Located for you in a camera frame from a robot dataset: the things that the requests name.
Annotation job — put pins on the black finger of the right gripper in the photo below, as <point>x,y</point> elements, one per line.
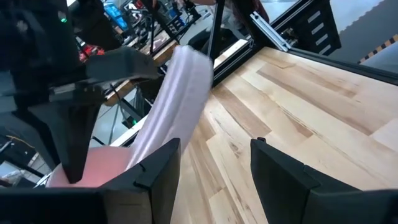
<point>121,63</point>
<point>71,133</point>

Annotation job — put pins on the cluttered wooden workbench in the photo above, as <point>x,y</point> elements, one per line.
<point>161,54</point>

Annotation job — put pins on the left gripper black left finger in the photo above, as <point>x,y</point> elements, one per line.
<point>161,186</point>

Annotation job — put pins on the black drawer cabinet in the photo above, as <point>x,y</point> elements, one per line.
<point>323,31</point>

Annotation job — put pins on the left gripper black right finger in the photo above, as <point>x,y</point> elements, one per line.
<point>280,193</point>

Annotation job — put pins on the silver metal bracket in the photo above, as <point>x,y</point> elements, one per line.
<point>270,31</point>

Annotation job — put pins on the pink rubber slide sandal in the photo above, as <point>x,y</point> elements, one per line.
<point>180,102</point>

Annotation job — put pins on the yellow black hazard tape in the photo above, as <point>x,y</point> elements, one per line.
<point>377,48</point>

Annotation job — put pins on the blue lit monitor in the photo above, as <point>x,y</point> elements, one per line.
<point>115,15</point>

